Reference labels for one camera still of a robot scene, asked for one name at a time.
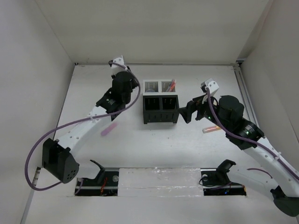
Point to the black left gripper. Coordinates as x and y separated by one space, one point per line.
133 84

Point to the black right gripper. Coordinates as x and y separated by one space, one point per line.
192 106

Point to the clear jar of paperclips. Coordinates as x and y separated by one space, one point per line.
150 90

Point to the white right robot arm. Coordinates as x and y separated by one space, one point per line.
227 113

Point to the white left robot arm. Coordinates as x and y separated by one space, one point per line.
58 156

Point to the black slotted organizer box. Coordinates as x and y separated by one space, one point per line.
160 109

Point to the orange capped clear marker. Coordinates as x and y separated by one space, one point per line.
211 129

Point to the white slotted organizer box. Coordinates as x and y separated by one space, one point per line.
160 85

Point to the pink highlighter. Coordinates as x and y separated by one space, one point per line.
107 130

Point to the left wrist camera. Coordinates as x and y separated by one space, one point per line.
118 63

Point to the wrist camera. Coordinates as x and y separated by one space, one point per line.
210 85
118 63

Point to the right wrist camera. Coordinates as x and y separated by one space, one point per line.
210 85

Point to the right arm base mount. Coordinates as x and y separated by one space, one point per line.
215 181

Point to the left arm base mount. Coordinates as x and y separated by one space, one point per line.
105 183

